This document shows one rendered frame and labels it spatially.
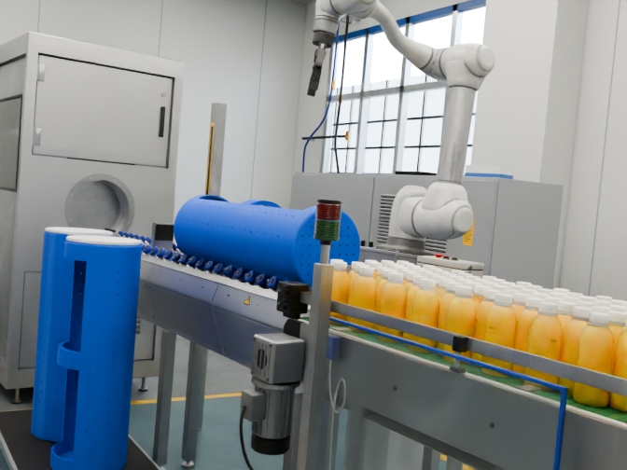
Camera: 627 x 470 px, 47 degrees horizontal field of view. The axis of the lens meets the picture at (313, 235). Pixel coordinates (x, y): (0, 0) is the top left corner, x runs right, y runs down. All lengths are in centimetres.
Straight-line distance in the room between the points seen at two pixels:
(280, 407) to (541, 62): 356
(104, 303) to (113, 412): 42
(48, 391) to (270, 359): 145
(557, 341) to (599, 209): 346
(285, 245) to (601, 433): 122
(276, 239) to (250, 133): 557
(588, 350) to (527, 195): 256
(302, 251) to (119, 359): 90
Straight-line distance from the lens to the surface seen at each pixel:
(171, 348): 322
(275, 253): 237
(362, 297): 198
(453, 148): 280
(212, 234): 274
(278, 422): 208
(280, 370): 202
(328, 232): 176
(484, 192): 391
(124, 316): 280
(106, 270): 274
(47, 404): 328
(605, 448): 147
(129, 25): 752
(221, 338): 277
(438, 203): 274
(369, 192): 469
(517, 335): 167
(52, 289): 318
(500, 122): 526
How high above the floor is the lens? 126
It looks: 3 degrees down
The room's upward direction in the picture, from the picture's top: 5 degrees clockwise
